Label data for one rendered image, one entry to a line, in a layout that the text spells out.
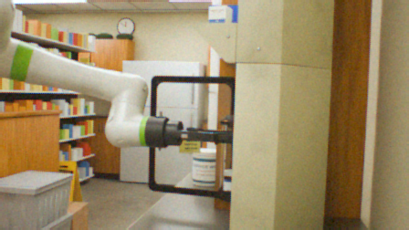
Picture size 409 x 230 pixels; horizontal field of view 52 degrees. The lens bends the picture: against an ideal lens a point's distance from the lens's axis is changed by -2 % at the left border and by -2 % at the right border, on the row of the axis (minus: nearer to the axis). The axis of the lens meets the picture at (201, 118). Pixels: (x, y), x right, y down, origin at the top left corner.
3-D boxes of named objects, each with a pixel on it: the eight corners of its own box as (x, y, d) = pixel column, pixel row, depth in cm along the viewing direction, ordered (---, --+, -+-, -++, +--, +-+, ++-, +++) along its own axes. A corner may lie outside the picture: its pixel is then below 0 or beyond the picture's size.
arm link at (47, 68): (26, 88, 126) (26, 75, 117) (36, 56, 130) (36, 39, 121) (140, 118, 138) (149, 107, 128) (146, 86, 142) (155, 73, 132)
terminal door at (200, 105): (234, 200, 138) (238, 77, 136) (148, 191, 147) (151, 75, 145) (234, 199, 139) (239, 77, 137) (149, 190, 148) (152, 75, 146)
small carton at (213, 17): (231, 30, 118) (232, 9, 118) (225, 27, 113) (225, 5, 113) (214, 31, 120) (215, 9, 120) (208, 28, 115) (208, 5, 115)
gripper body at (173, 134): (164, 120, 121) (195, 122, 119) (173, 120, 129) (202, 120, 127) (163, 146, 122) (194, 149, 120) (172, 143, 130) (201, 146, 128)
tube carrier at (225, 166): (256, 192, 126) (259, 120, 125) (252, 200, 115) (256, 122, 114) (219, 189, 128) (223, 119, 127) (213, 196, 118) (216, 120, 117)
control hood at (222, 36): (245, 70, 137) (246, 39, 136) (235, 62, 105) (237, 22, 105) (209, 69, 139) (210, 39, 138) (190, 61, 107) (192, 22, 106)
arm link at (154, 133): (153, 148, 131) (143, 151, 122) (155, 110, 131) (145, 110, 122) (173, 149, 130) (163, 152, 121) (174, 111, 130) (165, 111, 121)
